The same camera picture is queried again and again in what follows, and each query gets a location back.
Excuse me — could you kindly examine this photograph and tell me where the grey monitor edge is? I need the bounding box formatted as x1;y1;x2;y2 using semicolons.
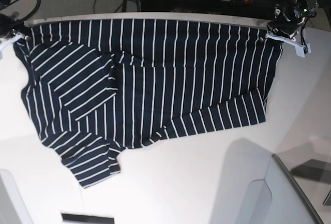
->
272;154;323;223

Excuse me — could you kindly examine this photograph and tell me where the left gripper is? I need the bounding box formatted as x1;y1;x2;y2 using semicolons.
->
267;11;305;38

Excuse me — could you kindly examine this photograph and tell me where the navy white striped t-shirt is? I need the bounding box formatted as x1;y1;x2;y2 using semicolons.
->
13;19;282;188

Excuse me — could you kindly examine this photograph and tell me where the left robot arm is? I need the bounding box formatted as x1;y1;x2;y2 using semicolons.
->
267;0;318;38

